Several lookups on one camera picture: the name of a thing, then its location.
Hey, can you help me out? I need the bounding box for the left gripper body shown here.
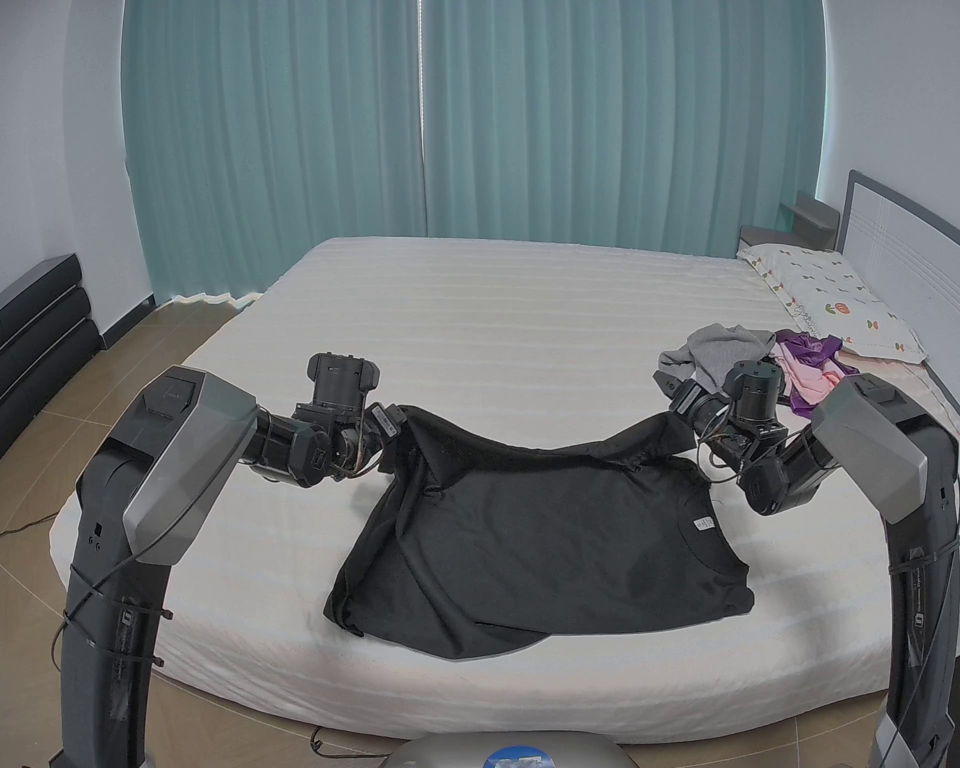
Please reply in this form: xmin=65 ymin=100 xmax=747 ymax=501
xmin=341 ymin=402 xmax=410 ymax=475

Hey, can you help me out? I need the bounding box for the grey bedside table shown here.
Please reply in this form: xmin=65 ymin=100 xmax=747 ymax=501
xmin=738 ymin=191 xmax=841 ymax=252

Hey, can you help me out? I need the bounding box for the bed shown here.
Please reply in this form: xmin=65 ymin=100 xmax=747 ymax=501
xmin=48 ymin=168 xmax=960 ymax=744

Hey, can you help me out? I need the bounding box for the black T-shirt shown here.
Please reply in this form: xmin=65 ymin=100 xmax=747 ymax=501
xmin=324 ymin=405 xmax=755 ymax=661

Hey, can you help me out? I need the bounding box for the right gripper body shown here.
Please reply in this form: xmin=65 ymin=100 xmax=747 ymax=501
xmin=663 ymin=377 xmax=732 ymax=444

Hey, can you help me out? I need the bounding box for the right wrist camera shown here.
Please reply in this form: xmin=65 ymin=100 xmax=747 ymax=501
xmin=721 ymin=358 xmax=786 ymax=427

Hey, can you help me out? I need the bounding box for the black chest of drawers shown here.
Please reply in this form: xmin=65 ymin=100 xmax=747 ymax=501
xmin=0 ymin=253 xmax=102 ymax=459

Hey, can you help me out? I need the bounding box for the pile of clothes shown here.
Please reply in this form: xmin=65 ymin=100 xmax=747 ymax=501
xmin=772 ymin=330 xmax=871 ymax=421

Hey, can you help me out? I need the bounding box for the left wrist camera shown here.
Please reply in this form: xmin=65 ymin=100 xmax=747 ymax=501
xmin=306 ymin=352 xmax=381 ymax=412

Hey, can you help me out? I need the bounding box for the grey garment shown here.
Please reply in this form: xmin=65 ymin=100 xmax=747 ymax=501
xmin=656 ymin=324 xmax=777 ymax=399

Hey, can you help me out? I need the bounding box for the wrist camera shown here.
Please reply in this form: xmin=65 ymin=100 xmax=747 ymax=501
xmin=721 ymin=358 xmax=786 ymax=427
xmin=306 ymin=352 xmax=381 ymax=412

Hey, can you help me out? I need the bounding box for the blue-green curtain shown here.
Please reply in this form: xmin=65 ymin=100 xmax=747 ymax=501
xmin=122 ymin=0 xmax=427 ymax=309
xmin=421 ymin=0 xmax=826 ymax=260

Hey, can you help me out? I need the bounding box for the white printed pillow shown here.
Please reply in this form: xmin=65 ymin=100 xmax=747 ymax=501
xmin=736 ymin=243 xmax=930 ymax=366

